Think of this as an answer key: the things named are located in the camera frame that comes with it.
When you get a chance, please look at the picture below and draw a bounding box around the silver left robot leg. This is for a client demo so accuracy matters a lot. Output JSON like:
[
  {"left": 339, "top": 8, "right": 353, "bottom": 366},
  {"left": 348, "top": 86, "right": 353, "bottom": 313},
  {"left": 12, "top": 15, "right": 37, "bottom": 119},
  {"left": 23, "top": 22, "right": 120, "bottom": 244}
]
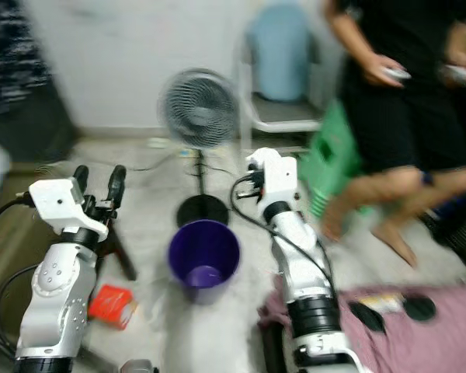
[{"left": 120, "top": 359, "right": 158, "bottom": 373}]

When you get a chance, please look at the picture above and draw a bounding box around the white frame chair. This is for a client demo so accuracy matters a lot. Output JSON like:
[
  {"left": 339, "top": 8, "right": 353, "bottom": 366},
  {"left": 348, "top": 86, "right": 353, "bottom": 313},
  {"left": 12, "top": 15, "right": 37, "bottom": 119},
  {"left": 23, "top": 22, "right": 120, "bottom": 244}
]
[{"left": 237, "top": 23, "right": 325, "bottom": 134}]

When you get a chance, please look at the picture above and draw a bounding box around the mauve cartoon print blanket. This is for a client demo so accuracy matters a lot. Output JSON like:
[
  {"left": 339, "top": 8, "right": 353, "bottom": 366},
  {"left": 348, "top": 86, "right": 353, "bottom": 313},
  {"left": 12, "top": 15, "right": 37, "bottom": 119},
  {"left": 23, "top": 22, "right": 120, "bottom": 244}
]
[{"left": 258, "top": 284, "right": 466, "bottom": 373}]

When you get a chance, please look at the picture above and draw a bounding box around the green plastic stool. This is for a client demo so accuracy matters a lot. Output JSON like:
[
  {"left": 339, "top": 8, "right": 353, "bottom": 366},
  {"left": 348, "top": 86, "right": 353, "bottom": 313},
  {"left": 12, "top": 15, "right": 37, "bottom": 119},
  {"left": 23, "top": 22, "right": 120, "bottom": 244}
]
[{"left": 299, "top": 101, "right": 377, "bottom": 222}]

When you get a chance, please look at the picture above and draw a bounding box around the person's right hand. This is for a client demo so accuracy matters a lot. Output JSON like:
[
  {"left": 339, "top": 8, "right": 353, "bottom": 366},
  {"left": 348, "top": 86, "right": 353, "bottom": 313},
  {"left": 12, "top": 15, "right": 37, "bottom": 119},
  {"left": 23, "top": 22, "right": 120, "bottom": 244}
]
[{"left": 361, "top": 53, "right": 405, "bottom": 88}]

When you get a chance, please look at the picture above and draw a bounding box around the white handheld controller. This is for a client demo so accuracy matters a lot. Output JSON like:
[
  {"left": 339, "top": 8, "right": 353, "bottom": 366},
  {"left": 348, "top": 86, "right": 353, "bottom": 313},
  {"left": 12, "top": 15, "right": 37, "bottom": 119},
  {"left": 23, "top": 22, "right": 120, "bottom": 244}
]
[{"left": 384, "top": 67, "right": 412, "bottom": 82}]

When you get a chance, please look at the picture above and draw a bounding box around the person in black clothes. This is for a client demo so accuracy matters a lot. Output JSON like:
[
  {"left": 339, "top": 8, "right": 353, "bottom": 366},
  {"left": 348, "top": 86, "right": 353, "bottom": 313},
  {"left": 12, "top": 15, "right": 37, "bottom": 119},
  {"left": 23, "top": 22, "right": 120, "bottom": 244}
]
[{"left": 318, "top": 0, "right": 466, "bottom": 269}]

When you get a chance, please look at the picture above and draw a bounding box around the grey standing fan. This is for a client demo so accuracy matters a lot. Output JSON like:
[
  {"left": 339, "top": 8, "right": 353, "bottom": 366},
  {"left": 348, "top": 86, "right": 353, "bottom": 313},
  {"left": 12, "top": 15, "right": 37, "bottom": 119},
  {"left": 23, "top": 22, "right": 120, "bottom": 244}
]
[{"left": 159, "top": 68, "right": 240, "bottom": 228}]

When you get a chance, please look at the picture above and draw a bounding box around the red cardboard box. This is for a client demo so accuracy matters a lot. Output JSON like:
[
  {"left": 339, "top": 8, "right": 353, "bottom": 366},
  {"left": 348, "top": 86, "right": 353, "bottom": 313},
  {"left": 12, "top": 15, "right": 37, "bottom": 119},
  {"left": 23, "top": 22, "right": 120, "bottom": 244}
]
[{"left": 88, "top": 284, "right": 139, "bottom": 331}]

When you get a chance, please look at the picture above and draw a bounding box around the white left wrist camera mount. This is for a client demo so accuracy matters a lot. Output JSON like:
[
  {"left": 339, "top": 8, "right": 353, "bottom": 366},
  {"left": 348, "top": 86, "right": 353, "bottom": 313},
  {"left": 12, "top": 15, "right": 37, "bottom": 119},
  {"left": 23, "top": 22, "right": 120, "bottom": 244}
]
[{"left": 29, "top": 177, "right": 102, "bottom": 236}]

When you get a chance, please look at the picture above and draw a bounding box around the dark tripod stand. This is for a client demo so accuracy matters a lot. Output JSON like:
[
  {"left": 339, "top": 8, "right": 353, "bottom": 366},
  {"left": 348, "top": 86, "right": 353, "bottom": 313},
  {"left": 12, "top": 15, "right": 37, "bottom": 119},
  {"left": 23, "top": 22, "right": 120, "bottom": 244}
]
[{"left": 96, "top": 225, "right": 138, "bottom": 282}]

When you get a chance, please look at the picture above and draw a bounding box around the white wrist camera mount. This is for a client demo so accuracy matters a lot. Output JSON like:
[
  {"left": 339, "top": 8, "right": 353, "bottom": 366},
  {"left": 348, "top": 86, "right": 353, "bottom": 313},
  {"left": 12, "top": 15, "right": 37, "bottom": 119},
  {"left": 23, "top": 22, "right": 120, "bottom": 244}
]
[
  {"left": 29, "top": 177, "right": 102, "bottom": 236},
  {"left": 245, "top": 146, "right": 297, "bottom": 218}
]

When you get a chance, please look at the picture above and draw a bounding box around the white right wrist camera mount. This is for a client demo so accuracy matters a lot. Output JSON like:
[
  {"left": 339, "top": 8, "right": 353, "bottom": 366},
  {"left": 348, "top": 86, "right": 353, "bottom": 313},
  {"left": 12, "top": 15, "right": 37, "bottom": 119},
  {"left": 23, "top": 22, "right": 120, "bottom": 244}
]
[{"left": 245, "top": 146, "right": 297, "bottom": 218}]

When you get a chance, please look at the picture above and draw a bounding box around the person's left hand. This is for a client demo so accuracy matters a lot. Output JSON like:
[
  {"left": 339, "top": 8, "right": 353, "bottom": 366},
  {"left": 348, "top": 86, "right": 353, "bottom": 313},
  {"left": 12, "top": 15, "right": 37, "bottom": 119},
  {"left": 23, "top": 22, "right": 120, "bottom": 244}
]
[{"left": 444, "top": 43, "right": 466, "bottom": 78}]

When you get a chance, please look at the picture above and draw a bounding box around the purple plastic bucket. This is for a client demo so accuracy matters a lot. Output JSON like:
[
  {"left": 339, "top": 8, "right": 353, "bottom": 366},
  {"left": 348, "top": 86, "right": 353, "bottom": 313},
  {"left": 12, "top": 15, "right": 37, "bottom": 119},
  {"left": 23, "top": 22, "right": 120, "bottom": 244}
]
[{"left": 169, "top": 219, "right": 242, "bottom": 305}]

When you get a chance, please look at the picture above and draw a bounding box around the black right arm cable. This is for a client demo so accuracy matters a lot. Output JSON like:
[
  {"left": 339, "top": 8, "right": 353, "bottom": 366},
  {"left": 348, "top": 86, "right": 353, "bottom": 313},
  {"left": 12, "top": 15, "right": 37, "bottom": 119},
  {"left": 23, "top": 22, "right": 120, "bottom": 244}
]
[{"left": 229, "top": 175, "right": 339, "bottom": 304}]

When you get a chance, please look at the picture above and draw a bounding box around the white power strip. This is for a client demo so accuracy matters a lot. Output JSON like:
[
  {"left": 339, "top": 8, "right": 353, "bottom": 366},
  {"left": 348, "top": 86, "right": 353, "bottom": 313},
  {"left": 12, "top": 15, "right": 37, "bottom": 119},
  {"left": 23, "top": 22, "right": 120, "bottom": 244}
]
[{"left": 146, "top": 136, "right": 199, "bottom": 159}]

